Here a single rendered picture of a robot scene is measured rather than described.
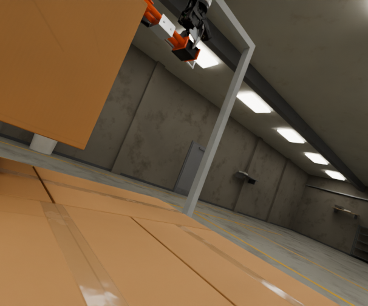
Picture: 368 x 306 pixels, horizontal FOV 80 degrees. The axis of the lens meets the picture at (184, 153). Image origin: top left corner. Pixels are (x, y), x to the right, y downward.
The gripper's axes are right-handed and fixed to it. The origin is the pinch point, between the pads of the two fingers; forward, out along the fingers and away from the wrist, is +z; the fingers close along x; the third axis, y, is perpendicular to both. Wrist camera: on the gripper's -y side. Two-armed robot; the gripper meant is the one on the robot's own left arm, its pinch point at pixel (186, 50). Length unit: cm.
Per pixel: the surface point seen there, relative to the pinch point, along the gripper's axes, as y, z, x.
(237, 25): -170, -195, -147
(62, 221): 32, 66, 32
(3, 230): 42, 66, 37
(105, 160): -279, 93, -574
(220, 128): -217, -44, -143
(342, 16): -279, -279, -44
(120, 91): -236, -124, -582
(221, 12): -136, -190, -153
